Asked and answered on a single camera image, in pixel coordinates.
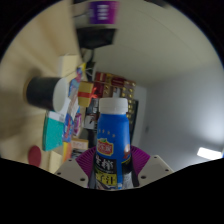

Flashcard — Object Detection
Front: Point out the black office chair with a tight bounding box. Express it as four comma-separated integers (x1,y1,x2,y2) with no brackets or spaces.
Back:
75,27,118,51

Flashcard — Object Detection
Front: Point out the large yellow notebook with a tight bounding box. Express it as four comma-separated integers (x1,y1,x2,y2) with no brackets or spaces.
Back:
48,150,64,174

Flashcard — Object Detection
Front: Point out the flat round red coaster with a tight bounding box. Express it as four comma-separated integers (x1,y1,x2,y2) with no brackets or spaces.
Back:
27,145,43,168

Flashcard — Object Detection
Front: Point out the yellow gift box red ribbon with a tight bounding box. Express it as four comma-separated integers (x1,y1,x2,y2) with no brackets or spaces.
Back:
77,80,101,108

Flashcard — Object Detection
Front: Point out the teal book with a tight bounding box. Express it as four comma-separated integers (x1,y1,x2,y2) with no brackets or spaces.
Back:
42,111,66,152

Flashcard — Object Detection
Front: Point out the purple sign board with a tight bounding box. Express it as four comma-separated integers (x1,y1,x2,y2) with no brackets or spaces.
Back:
89,0,120,25

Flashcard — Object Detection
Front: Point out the small cream notebook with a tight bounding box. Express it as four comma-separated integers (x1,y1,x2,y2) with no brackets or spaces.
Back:
59,54,84,78

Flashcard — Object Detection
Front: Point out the black cup white inside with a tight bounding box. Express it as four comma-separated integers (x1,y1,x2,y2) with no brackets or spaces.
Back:
25,76,70,113

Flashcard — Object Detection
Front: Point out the blue drink bottle white cap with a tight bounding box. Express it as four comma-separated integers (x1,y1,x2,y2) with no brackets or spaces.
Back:
93,97,133,191

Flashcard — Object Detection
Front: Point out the ceiling tube light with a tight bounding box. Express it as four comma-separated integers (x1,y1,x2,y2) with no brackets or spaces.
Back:
196,147,224,161

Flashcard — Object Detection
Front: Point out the wooden shelf unit with trophies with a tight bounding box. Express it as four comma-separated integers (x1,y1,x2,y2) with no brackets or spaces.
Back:
93,71,139,134

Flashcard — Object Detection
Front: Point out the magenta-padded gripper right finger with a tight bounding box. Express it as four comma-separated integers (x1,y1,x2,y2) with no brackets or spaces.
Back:
128,144,174,188

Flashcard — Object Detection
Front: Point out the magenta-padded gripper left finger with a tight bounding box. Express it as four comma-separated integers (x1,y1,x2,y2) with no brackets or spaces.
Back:
54,146,98,189

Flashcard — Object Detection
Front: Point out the orange book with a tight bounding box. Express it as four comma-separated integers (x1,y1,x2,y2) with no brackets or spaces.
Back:
62,141,73,163

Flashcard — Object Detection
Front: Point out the blue colourful magazine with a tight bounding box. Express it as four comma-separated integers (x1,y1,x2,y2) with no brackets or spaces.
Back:
62,78,83,144

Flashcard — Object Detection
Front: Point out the standing orange white card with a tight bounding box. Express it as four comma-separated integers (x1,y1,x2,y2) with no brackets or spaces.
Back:
70,138,90,151

